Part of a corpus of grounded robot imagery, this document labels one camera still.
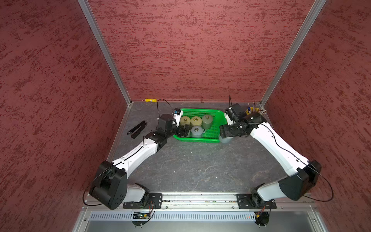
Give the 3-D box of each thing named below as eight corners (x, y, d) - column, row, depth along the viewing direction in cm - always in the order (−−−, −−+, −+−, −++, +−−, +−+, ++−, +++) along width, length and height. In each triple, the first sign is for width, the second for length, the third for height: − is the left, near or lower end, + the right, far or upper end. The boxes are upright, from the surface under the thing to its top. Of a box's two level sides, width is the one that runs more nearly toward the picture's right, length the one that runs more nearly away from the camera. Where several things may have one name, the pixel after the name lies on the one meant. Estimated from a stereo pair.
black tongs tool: (127, 135, 101) (126, 133, 100) (142, 120, 110) (141, 119, 108) (133, 139, 99) (132, 137, 98) (148, 124, 108) (147, 122, 106)
